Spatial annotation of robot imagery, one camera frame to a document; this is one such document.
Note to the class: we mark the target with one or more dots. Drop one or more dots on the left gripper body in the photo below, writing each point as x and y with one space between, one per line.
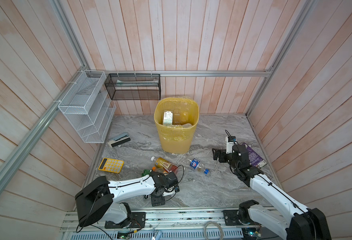
157 200

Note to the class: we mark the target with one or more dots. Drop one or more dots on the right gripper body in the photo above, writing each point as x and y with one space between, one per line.
224 157

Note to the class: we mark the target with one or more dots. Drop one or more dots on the blue label small bottle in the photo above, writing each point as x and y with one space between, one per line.
198 166

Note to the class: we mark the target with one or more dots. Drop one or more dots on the white opaque bottle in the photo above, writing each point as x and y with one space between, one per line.
187 125

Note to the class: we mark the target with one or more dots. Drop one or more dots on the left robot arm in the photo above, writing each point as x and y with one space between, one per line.
102 200

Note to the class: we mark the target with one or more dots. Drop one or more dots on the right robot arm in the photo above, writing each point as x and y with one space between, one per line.
293 221

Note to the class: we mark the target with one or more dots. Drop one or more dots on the yellow plastic waste bin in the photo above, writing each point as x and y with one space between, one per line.
175 139

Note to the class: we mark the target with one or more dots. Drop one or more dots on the orange label bottle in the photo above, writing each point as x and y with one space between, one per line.
159 170

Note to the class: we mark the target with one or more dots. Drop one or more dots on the red label tea bottle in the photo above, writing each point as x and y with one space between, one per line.
164 165

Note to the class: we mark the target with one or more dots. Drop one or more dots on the green plastic bottle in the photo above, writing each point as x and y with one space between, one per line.
146 173

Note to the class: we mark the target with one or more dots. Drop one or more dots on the yellow calculator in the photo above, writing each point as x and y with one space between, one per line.
111 165

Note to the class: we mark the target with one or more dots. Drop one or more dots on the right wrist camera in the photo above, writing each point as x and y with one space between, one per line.
230 142

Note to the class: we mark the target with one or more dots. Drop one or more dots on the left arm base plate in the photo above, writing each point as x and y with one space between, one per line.
135 220

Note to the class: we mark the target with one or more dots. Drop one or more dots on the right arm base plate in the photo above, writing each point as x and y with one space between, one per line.
231 218

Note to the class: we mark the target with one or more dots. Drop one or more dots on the black mesh wall basket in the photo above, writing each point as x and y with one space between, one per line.
123 87

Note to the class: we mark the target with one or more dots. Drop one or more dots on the white wire mesh shelf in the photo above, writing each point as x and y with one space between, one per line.
88 107

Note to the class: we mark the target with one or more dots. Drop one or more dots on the aluminium wall rail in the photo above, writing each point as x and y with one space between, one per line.
208 73

